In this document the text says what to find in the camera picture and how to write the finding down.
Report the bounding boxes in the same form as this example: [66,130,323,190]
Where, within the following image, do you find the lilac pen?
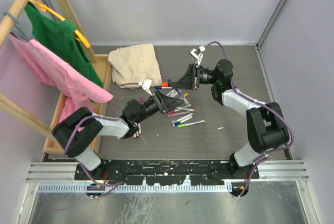
[168,112,187,117]

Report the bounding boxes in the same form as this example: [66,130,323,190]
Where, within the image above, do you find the blue end white marker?
[173,115,193,126]

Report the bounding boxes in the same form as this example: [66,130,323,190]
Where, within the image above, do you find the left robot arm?
[52,91,184,180]

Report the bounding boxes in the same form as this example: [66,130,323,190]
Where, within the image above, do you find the green cap rainbow pen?
[177,120,206,128]

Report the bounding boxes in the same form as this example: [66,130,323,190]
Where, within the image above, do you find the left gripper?
[135,89,183,124]

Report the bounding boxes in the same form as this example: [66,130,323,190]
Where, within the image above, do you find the wooden clothes rack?
[0,0,113,157]

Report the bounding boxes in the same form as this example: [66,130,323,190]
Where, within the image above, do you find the red cap white pen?
[138,123,142,135]

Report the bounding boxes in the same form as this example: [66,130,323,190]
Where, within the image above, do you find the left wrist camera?
[138,78,152,96]

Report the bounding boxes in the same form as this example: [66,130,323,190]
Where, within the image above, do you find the dark purple clear pen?
[165,76,189,105]

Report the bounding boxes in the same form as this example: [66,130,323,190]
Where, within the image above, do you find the teal cap white marker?
[167,89,176,97]

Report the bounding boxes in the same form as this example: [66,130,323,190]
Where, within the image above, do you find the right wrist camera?
[189,45,206,65]

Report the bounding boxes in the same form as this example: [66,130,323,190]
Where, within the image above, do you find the grey end white marker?
[172,113,194,124]

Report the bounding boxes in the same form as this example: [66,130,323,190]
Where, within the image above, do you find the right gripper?
[171,64,219,91]

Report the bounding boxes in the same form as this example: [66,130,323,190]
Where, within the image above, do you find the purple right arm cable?
[205,41,295,198]

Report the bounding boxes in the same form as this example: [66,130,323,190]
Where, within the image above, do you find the pink shirt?
[9,33,113,122]

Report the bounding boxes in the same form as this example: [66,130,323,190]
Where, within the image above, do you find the yellow hanger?
[29,0,90,48]

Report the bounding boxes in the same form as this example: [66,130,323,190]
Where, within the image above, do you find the green shirt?
[24,2,104,88]

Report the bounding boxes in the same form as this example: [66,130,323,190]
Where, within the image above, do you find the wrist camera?
[189,45,206,65]
[138,78,152,96]

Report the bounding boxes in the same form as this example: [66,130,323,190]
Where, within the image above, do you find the orange black highlighter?
[161,82,172,87]

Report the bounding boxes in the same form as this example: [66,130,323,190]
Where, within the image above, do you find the grey cable duct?
[37,182,232,194]

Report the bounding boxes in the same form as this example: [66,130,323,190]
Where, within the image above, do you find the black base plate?
[90,160,259,186]

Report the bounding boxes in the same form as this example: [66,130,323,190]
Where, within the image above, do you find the beige folded cloth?
[108,43,162,89]

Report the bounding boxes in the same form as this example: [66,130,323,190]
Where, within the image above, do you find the yellow end rainbow pen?
[174,107,195,112]

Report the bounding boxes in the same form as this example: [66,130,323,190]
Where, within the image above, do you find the grey hanger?
[4,11,32,42]

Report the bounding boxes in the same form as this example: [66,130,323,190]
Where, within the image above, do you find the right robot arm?
[172,60,294,179]

